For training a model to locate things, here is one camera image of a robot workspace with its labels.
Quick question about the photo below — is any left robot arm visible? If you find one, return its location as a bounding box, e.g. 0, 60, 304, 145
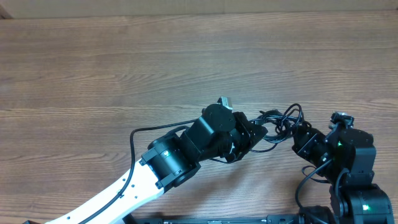
53, 104, 267, 223

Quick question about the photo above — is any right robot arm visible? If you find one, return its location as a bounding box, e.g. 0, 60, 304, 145
292, 124, 394, 223

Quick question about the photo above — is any right camera cable black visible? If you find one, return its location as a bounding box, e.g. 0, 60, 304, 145
294, 160, 332, 213

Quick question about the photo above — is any camera cable black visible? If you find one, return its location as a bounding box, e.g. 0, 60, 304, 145
79, 119, 195, 224
294, 160, 332, 213

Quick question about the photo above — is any left camera cable black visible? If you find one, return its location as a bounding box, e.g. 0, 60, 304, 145
79, 119, 195, 224

